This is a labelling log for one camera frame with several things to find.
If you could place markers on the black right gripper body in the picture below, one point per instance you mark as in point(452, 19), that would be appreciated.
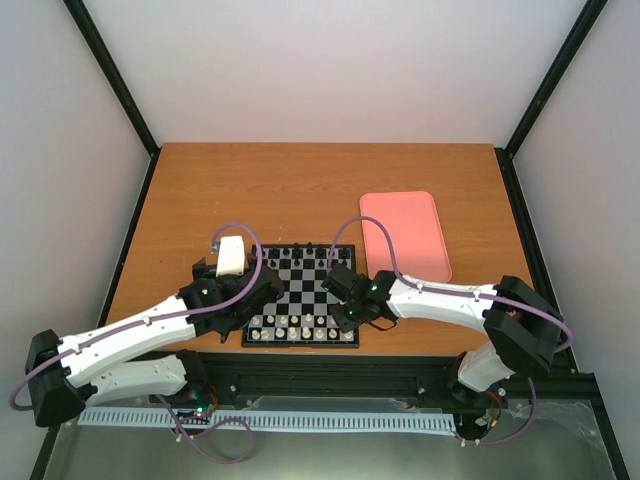
point(350, 321)

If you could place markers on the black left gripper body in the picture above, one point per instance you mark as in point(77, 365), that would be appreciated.
point(204, 271)

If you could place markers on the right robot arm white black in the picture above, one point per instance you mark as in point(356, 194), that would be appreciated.
point(523, 330)

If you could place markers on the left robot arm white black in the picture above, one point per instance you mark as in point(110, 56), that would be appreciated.
point(120, 350)

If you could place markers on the black white chess board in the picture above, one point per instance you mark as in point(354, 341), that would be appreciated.
point(303, 295)

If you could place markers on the black chess pieces row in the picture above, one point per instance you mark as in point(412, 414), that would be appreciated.
point(308, 256)

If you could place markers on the pink plastic tray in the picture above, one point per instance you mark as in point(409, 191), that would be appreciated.
point(413, 224)

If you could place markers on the metal sheet front panel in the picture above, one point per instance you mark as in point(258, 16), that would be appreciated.
point(563, 443)

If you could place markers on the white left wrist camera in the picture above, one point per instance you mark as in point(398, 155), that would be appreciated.
point(231, 256)

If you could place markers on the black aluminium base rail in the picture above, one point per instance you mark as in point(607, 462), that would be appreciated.
point(190, 379)

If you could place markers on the light blue slotted cable duct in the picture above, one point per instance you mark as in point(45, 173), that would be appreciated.
point(272, 421)

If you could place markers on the right black frame post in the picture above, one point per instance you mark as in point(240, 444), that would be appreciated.
point(572, 43)

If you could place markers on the black frame post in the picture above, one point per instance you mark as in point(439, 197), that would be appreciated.
point(103, 57)
point(572, 43)

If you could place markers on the left black frame post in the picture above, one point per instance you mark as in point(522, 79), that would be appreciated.
point(103, 57)

